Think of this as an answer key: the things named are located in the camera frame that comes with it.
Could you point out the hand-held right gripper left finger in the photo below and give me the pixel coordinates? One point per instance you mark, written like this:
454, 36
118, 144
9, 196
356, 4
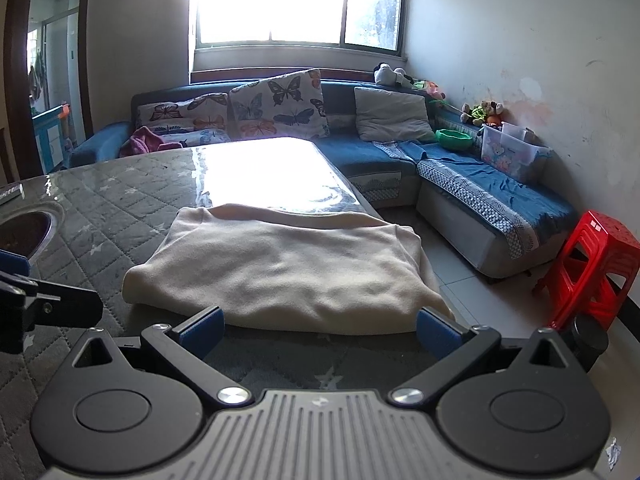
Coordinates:
202, 331

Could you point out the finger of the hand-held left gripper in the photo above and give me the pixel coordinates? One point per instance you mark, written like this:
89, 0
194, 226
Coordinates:
11, 261
65, 307

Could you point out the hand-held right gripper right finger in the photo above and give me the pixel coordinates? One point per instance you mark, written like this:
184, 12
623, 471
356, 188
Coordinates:
440, 332

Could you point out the beige sweater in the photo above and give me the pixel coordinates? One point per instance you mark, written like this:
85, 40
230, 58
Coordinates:
280, 270

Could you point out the dark round tray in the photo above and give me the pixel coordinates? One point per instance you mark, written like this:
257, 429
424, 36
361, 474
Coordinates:
25, 232

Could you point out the grey remote control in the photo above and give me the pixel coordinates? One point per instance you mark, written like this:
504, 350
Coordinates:
10, 193

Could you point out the grey quilted table cover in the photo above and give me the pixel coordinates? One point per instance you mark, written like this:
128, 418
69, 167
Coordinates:
125, 210

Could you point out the blue and white toy cabinet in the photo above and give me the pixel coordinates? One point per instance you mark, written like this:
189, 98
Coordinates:
50, 135

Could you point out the blue sofa cover patterned trim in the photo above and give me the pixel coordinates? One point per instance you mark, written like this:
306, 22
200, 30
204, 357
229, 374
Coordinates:
500, 187

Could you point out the red plastic stool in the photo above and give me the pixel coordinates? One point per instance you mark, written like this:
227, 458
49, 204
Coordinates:
600, 255

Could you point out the pink cloth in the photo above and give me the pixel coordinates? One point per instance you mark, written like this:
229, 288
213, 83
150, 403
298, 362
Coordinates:
145, 142

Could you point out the clear plastic storage box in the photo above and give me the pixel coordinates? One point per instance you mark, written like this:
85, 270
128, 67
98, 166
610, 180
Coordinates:
512, 155

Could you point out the flat butterfly print pillow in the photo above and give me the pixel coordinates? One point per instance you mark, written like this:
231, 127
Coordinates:
200, 137

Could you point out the green plastic bowl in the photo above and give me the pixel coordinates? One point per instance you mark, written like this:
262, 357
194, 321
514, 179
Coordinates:
454, 139

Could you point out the blue corner sofa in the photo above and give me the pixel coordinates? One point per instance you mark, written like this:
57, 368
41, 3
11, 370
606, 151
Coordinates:
355, 155

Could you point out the white paper scrap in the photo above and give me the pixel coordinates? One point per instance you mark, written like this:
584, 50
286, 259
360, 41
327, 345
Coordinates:
613, 454

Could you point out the small butterfly print pillow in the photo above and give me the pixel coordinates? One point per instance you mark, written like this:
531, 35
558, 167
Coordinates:
185, 110

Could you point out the grey pillow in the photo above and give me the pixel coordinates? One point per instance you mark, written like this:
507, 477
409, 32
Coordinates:
392, 115

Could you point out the brown and green plush toys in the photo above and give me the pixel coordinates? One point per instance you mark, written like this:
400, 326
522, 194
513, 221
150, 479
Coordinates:
482, 112

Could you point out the large butterfly print pillow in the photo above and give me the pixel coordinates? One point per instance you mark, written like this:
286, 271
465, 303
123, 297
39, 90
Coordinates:
280, 105

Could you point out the colourful toys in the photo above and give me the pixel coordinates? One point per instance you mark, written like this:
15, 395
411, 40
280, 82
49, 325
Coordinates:
430, 89

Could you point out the panda plush toy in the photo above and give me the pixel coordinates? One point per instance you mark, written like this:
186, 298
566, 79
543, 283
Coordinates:
387, 74

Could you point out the window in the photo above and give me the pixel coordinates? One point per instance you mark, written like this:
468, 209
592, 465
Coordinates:
280, 0

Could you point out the brown door frame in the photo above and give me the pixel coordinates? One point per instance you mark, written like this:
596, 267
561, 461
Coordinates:
15, 60

